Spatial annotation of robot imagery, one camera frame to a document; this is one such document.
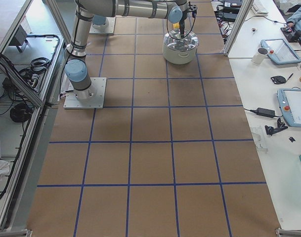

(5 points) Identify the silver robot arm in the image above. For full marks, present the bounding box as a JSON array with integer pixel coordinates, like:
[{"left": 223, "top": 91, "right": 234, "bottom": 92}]
[
  {"left": 64, "top": 0, "right": 190, "bottom": 101},
  {"left": 92, "top": 15, "right": 109, "bottom": 29}
]

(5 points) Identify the black power adapter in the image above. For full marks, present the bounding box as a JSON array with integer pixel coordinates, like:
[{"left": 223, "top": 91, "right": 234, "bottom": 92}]
[{"left": 256, "top": 108, "right": 275, "bottom": 118}]

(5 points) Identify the person in blue sleeve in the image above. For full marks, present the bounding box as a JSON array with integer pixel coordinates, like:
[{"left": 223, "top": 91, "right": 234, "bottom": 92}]
[{"left": 286, "top": 7, "right": 301, "bottom": 44}]

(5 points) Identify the white keyboard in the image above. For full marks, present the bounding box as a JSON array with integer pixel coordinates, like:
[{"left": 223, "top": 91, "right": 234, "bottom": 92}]
[{"left": 251, "top": 0, "right": 268, "bottom": 16}]

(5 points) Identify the black round disc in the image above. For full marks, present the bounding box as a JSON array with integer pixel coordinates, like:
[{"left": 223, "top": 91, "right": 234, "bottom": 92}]
[{"left": 270, "top": 76, "right": 287, "bottom": 84}]

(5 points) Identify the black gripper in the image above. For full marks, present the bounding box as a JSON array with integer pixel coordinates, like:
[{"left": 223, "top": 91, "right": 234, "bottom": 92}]
[{"left": 179, "top": 10, "right": 188, "bottom": 39}]

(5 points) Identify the clear acrylic holder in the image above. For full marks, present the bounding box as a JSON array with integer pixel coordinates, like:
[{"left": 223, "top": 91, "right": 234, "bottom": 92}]
[{"left": 250, "top": 126, "right": 268, "bottom": 152}]

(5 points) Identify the white paper cup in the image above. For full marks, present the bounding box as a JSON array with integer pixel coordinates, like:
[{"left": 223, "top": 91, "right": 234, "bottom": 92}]
[{"left": 251, "top": 47, "right": 268, "bottom": 65}]

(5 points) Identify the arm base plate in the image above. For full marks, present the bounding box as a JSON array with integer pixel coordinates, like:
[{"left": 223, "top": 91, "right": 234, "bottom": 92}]
[
  {"left": 89, "top": 15, "right": 116, "bottom": 35},
  {"left": 63, "top": 78, "right": 107, "bottom": 109}
]

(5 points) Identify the teach pendant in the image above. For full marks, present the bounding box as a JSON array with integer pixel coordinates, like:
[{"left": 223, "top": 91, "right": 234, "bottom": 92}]
[
  {"left": 260, "top": 39, "right": 301, "bottom": 65},
  {"left": 277, "top": 88, "right": 301, "bottom": 127}
]

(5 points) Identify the black power brick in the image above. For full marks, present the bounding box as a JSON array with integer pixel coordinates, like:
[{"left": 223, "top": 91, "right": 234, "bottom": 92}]
[{"left": 221, "top": 12, "right": 238, "bottom": 22}]

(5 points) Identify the pale green cooking pot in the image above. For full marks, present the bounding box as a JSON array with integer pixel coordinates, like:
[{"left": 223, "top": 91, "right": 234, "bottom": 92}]
[{"left": 163, "top": 45, "right": 198, "bottom": 65}]

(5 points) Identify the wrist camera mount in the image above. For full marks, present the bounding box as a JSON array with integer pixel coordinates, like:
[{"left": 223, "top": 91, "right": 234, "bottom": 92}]
[{"left": 187, "top": 1, "right": 198, "bottom": 18}]

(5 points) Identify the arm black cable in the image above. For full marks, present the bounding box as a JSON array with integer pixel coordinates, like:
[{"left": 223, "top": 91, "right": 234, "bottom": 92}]
[{"left": 166, "top": 9, "right": 197, "bottom": 40}]

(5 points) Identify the glass pot lid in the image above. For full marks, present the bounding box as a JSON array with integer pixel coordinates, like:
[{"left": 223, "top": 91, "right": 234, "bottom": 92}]
[{"left": 164, "top": 28, "right": 199, "bottom": 52}]

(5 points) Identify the black bracket part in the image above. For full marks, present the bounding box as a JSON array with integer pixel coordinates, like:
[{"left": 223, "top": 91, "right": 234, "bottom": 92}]
[{"left": 264, "top": 118, "right": 288, "bottom": 136}]

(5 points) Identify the aluminium frame post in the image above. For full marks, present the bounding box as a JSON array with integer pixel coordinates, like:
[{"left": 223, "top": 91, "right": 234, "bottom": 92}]
[{"left": 223, "top": 0, "right": 254, "bottom": 56}]

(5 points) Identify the coiled black cable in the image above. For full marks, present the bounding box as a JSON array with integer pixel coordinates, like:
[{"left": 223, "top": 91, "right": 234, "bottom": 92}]
[{"left": 9, "top": 102, "right": 34, "bottom": 123}]

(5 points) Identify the lower teach pendant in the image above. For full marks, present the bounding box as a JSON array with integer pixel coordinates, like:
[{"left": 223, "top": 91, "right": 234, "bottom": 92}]
[{"left": 277, "top": 88, "right": 301, "bottom": 127}]

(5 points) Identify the upper teach pendant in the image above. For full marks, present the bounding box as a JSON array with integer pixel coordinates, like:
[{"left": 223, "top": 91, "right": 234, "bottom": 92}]
[{"left": 260, "top": 39, "right": 301, "bottom": 65}]

